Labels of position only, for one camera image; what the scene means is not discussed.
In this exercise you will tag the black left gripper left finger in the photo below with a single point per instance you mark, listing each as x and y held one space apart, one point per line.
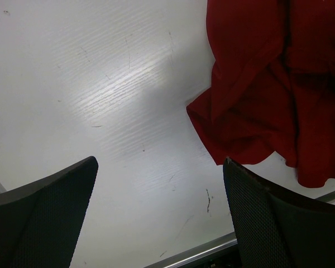
40 222

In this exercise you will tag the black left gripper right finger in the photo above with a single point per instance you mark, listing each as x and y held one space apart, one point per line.
276 227

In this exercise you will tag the dark red t shirt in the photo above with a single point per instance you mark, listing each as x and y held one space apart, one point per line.
272 86

